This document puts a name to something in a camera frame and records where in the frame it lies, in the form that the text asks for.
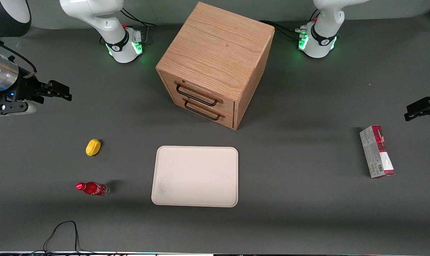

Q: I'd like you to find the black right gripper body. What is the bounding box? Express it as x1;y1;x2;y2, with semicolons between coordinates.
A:
17;75;46;104

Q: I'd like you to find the red coke bottle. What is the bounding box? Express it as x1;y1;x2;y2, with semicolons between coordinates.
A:
76;181;110;197

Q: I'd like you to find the beige rectangular tray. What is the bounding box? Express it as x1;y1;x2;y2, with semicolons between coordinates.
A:
151;146;239;208

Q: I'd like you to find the red white carton box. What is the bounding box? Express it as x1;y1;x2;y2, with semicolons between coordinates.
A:
359;125;395;179

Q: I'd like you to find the yellow lemon toy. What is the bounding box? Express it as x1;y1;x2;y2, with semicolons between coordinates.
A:
85;139;102;157

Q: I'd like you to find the wooden drawer cabinet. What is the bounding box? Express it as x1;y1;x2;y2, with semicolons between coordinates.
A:
156;2;275;130

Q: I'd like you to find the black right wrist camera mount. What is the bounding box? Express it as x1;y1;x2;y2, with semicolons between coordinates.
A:
0;91;38;118

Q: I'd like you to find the black right arm base cable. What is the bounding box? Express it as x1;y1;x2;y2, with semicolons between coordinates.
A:
120;7;157;27

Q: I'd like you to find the wooden drawer with black handle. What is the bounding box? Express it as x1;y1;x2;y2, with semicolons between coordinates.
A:
172;95;236;129
161;70;236;115

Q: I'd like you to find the thin black looped cable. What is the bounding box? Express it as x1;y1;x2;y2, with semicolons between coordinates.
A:
43;221;94;255

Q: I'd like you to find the thick black left base cable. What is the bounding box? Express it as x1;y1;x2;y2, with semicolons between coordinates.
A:
259;20;303;33
272;26;303;41

